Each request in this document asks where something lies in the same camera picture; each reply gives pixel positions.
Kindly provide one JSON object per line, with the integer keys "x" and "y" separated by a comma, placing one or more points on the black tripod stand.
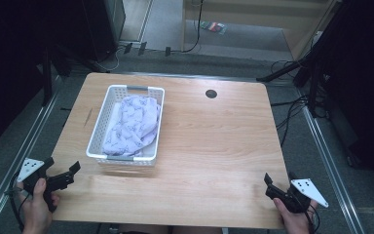
{"x": 282, "y": 70}

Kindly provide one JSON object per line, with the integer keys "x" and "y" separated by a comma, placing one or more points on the dark curtain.
{"x": 6, "y": 65}
{"x": 363, "y": 81}

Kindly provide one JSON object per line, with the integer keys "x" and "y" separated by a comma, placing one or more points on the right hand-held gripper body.
{"x": 289, "y": 198}

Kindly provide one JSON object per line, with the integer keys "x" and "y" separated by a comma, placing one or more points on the black power plug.
{"x": 128, "y": 47}
{"x": 168, "y": 51}
{"x": 142, "y": 47}

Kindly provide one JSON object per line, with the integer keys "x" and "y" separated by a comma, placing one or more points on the person's right hand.
{"x": 292, "y": 220}

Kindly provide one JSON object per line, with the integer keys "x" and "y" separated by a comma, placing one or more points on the black round table grommet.
{"x": 211, "y": 94}

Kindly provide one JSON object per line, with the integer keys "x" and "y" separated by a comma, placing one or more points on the aluminium floor rail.
{"x": 16, "y": 156}
{"x": 334, "y": 175}

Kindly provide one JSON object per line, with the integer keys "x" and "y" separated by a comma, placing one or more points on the light purple patterned cloth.
{"x": 133, "y": 125}

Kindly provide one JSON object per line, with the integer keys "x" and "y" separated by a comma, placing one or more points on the person's leg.
{"x": 198, "y": 230}
{"x": 146, "y": 229}

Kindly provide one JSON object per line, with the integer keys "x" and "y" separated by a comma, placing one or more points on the colourful packet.
{"x": 213, "y": 27}

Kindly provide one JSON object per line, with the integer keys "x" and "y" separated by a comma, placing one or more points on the light wooden shelf unit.
{"x": 240, "y": 8}

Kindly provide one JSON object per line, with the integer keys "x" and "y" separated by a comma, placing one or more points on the person's left hand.
{"x": 36, "y": 209}

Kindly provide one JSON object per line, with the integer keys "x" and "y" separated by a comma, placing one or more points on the black cabinet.
{"x": 100, "y": 26}

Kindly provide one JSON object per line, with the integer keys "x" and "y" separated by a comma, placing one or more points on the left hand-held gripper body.
{"x": 57, "y": 182}

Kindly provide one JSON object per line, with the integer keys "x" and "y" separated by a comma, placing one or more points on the white plastic basket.
{"x": 99, "y": 130}

